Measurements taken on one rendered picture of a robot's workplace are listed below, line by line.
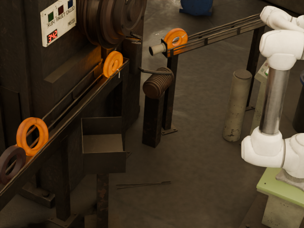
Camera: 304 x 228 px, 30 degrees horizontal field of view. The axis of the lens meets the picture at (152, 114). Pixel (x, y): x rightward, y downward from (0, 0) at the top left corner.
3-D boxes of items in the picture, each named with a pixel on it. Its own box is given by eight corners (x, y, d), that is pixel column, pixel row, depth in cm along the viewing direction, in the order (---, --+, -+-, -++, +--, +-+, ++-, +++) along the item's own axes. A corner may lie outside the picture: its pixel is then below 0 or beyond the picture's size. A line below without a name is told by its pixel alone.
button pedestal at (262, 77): (237, 146, 383) (253, 70, 345) (249, 127, 400) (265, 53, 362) (260, 155, 378) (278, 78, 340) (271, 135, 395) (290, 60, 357)
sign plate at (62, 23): (42, 45, 270) (40, 12, 259) (73, 23, 289) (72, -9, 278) (46, 47, 269) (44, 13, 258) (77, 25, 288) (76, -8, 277)
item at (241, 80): (219, 138, 389) (230, 75, 357) (226, 128, 398) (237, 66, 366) (235, 144, 385) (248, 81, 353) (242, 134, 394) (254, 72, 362)
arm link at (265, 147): (281, 174, 298) (239, 170, 299) (278, 157, 311) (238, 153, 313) (309, 39, 258) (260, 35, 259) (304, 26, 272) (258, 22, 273)
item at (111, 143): (84, 251, 307) (82, 153, 263) (83, 215, 328) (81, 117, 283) (122, 249, 310) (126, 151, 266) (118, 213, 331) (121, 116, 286)
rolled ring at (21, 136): (15, 135, 261) (10, 134, 263) (32, 163, 271) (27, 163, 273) (38, 109, 273) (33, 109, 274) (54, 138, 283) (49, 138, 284)
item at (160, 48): (149, 53, 351) (148, 45, 347) (161, 48, 354) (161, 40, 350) (153, 57, 347) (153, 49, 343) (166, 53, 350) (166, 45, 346)
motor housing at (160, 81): (137, 145, 378) (141, 79, 345) (153, 127, 394) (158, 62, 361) (154, 152, 374) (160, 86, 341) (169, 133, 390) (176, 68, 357)
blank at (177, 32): (170, 54, 358) (173, 57, 356) (159, 39, 347) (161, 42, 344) (189, 38, 358) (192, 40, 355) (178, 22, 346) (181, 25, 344)
